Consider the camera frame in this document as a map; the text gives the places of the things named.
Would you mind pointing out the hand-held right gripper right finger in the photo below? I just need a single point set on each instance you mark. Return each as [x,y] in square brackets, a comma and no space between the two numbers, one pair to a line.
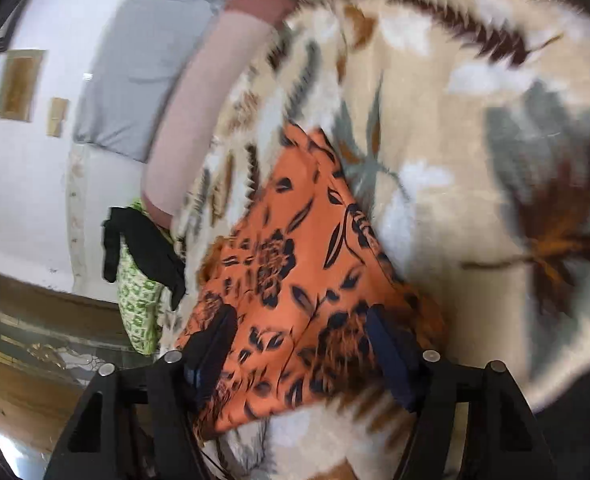
[395,355]

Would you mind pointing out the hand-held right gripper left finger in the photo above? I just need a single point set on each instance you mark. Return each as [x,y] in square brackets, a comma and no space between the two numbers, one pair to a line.
[210,355]

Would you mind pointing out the orange black floral shirt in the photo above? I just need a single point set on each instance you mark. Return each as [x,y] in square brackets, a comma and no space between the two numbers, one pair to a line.
[300,260]

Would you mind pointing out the green white patterned pillow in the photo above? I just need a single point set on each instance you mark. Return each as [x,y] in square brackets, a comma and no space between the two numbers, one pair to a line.
[135,305]

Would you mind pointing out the black cloth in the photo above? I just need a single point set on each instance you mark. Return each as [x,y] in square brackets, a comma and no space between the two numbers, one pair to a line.
[145,255]

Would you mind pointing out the wooden door with glass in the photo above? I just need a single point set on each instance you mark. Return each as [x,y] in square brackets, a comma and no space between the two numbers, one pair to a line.
[25,325]

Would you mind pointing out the beige leaf print blanket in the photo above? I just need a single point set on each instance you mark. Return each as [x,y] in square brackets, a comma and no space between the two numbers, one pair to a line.
[450,160]

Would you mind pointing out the pink bolster cushion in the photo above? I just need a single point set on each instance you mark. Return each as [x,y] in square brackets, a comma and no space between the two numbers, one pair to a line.
[190,125]

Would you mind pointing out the grey pillow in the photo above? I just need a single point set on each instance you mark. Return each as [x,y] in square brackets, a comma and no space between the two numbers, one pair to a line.
[140,75]

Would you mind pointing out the gold wall switch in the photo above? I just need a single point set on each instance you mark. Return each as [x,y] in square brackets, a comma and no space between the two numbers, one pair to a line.
[19,85]
[57,117]

